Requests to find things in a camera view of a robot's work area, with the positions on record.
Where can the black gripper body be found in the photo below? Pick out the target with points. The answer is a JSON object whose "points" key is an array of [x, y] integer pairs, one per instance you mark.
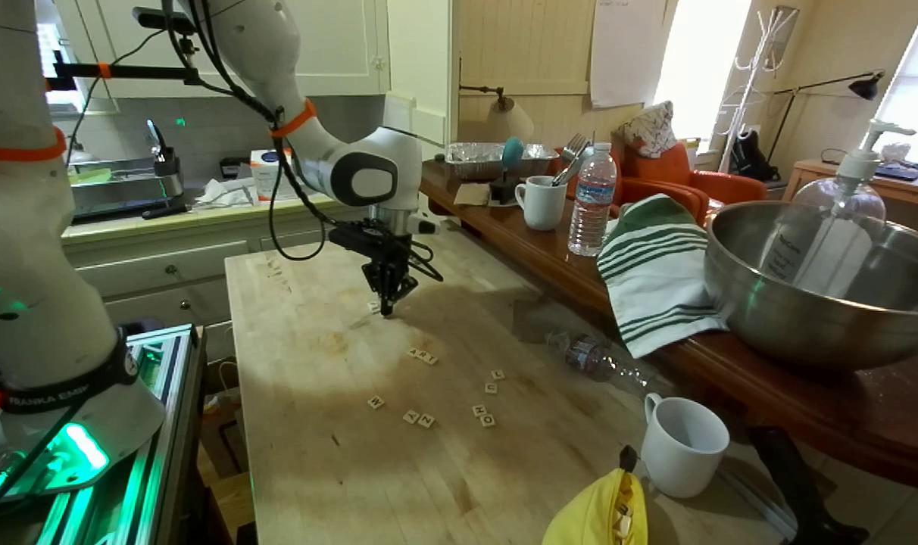
{"points": [[385, 254]]}

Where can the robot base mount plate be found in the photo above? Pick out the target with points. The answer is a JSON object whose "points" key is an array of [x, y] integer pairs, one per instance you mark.
{"points": [[75, 493]]}

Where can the camera on black stand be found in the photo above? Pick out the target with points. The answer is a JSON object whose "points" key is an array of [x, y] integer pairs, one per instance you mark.
{"points": [[175, 26]]}

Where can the clear plastic water bottle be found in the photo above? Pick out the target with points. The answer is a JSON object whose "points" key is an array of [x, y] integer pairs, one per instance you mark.
{"points": [[592, 200]]}

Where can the dark wooden counter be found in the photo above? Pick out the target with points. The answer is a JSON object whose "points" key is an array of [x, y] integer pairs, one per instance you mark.
{"points": [[863, 419]]}

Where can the black desk lamp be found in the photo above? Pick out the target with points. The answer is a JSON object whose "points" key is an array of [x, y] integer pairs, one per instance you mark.
{"points": [[857, 84]]}

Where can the letter tile pair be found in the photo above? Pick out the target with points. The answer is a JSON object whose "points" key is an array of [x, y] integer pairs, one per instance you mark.
{"points": [[420, 419], [425, 354]]}

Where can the white coat rack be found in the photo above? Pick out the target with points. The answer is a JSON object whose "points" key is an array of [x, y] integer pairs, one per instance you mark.
{"points": [[773, 32]]}

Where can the white tissue box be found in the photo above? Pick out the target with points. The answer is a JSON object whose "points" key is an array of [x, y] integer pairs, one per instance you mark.
{"points": [[263, 166]]}

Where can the letter tiles lower right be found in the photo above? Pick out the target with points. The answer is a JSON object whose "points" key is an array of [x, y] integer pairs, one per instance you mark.
{"points": [[481, 415]]}

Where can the orange chair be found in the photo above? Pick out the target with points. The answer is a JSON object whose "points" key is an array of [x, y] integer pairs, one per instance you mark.
{"points": [[700, 192]]}

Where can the letter tiles right cluster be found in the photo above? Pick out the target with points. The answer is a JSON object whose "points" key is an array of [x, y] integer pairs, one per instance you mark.
{"points": [[493, 383]]}

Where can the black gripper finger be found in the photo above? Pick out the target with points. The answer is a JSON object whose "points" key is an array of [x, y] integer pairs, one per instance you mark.
{"points": [[404, 290], [384, 304]]}

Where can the yellow banana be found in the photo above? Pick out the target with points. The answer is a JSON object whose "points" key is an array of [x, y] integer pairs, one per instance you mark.
{"points": [[605, 513]]}

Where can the letter tile pair lower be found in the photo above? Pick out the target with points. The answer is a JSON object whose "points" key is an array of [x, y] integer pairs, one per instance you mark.
{"points": [[420, 419]]}

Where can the green striped dish towel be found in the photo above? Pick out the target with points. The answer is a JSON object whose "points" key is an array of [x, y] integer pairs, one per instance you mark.
{"points": [[652, 268]]}

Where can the white mug on counter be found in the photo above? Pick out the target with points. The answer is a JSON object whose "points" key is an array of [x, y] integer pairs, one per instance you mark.
{"points": [[541, 200]]}

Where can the white mug on table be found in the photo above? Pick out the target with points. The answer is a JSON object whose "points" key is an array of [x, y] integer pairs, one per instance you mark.
{"points": [[683, 444]]}

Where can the letter tile pair upper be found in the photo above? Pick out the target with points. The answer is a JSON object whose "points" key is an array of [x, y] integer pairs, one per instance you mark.
{"points": [[425, 354]]}

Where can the stainless steel mixing bowl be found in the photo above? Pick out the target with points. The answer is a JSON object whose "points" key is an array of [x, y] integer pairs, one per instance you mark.
{"points": [[872, 324]]}

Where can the clear pump dispenser bottle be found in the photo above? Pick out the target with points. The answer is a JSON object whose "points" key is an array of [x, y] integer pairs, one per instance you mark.
{"points": [[827, 231]]}

